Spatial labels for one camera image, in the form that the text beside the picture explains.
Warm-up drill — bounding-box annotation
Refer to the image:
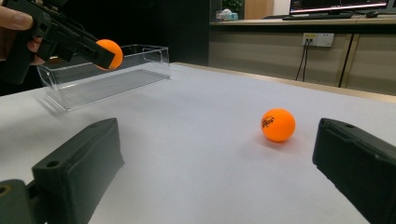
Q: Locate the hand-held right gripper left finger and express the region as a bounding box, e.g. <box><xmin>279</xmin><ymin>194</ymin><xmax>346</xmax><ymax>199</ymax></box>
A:
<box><xmin>32</xmin><ymin>117</ymin><xmax>126</xmax><ymax>224</ymax></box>

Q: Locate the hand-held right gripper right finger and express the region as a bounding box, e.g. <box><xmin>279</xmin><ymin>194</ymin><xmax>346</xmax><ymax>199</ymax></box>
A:
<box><xmin>312</xmin><ymin>117</ymin><xmax>396</xmax><ymax>224</ymax></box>

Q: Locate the plain orange ball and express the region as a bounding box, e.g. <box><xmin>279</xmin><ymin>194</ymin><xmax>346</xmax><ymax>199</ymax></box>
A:
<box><xmin>94</xmin><ymin>38</ymin><xmax>124</xmax><ymax>72</ymax></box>

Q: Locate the clear plastic container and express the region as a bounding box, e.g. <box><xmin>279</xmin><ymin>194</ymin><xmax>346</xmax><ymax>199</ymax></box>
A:
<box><xmin>36</xmin><ymin>44</ymin><xmax>172</xmax><ymax>112</ymax></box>

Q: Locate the orange ball with black print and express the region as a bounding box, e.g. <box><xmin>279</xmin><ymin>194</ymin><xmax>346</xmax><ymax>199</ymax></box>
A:
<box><xmin>261</xmin><ymin>107</ymin><xmax>297</xmax><ymax>144</ymax></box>

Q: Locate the white and teal item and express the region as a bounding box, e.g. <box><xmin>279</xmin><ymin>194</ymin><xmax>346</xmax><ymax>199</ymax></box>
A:
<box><xmin>216</xmin><ymin>8</ymin><xmax>240</xmax><ymax>22</ymax></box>

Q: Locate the green plant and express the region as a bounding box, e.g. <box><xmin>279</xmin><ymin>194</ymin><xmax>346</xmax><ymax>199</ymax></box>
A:
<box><xmin>220</xmin><ymin>0</ymin><xmax>246</xmax><ymax>14</ymax></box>

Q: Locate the beige wooden counter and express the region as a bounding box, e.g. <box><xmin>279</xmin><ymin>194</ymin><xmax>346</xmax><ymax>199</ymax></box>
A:
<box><xmin>208</xmin><ymin>16</ymin><xmax>396</xmax><ymax>97</ymax></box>

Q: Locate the black keyboard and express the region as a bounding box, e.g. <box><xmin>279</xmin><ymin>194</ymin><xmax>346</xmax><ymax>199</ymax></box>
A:
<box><xmin>281</xmin><ymin>11</ymin><xmax>355</xmax><ymax>21</ymax></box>

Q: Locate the computer monitor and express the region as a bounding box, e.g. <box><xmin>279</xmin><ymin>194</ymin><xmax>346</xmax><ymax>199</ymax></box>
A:
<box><xmin>288</xmin><ymin>0</ymin><xmax>390</xmax><ymax>16</ymax></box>

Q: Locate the black power cable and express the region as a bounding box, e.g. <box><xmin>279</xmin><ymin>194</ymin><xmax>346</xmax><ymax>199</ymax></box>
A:
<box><xmin>294</xmin><ymin>39</ymin><xmax>310</xmax><ymax>81</ymax></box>
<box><xmin>303</xmin><ymin>39</ymin><xmax>313</xmax><ymax>83</ymax></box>

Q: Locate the white wall socket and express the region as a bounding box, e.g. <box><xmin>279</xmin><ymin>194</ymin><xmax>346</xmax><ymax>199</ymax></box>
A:
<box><xmin>301</xmin><ymin>32</ymin><xmax>335</xmax><ymax>49</ymax></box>

